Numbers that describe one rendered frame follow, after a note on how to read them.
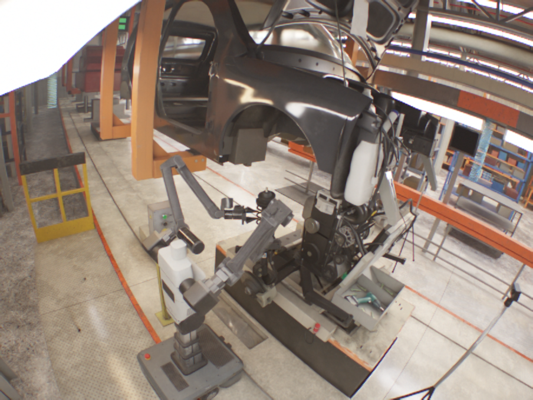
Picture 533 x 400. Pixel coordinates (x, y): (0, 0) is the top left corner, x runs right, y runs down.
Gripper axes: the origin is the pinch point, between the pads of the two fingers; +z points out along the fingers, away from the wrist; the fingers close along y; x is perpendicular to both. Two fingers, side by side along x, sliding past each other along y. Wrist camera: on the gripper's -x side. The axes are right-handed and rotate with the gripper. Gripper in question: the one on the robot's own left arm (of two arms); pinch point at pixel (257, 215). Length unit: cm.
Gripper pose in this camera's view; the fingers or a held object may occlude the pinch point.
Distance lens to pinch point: 160.5
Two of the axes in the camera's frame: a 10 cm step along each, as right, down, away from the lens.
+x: 0.5, 3.3, -9.4
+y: -0.3, 9.5, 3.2
